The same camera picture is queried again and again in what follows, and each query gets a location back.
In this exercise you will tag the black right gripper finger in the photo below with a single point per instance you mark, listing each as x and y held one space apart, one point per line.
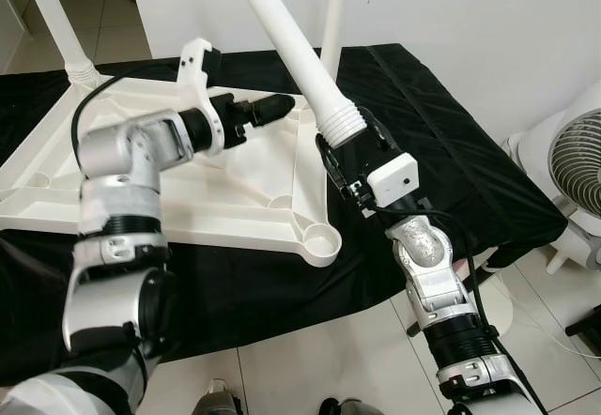
377 138
333 166

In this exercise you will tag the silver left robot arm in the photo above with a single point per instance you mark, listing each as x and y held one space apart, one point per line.
113 152

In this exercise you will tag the black table cloth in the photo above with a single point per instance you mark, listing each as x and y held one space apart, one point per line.
451 152

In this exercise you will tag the black plastic floor crate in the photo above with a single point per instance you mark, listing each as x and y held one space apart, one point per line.
586 329

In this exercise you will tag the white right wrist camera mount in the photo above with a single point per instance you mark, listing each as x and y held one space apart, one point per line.
392 178

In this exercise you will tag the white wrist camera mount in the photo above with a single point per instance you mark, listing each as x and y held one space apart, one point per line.
392 178
192 68

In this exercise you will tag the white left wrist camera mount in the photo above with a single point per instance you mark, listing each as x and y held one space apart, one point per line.
192 68

